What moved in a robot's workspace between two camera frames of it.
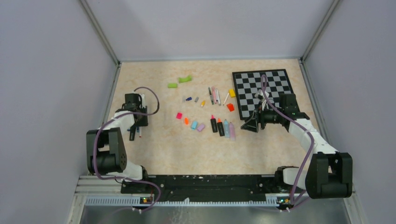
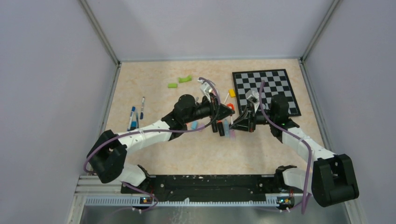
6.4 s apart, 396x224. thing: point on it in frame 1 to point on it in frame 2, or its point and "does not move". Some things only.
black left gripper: (144, 122) to (212, 107)
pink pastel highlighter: (232, 132) does not move
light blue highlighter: (226, 129) does not move
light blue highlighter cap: (194, 125) does not move
